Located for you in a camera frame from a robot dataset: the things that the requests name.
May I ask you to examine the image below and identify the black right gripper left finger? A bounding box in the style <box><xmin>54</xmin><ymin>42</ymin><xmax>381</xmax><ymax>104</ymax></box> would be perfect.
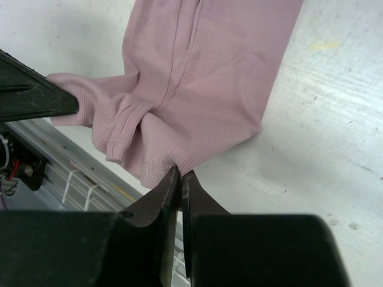
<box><xmin>1</xmin><ymin>167</ymin><xmax>180</xmax><ymax>286</ymax></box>

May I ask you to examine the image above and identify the mauve tank top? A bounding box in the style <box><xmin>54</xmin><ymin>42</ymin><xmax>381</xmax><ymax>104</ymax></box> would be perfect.
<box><xmin>48</xmin><ymin>0</ymin><xmax>302</xmax><ymax>188</ymax></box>

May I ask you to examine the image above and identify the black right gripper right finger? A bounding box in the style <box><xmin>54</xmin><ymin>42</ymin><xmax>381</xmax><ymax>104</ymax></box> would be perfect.
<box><xmin>182</xmin><ymin>172</ymin><xmax>349</xmax><ymax>286</ymax></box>

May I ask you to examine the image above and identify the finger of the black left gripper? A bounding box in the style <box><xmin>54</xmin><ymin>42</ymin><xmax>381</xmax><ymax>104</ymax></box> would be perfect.
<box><xmin>0</xmin><ymin>50</ymin><xmax>79</xmax><ymax>123</ymax></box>

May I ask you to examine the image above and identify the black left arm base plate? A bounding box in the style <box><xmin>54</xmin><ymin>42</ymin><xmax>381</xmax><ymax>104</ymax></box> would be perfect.
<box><xmin>1</xmin><ymin>126</ymin><xmax>48</xmax><ymax>196</ymax></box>

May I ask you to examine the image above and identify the aluminium rail frame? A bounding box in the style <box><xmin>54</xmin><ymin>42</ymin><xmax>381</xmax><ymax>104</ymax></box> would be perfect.
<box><xmin>1</xmin><ymin>120</ymin><xmax>190</xmax><ymax>286</ymax></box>

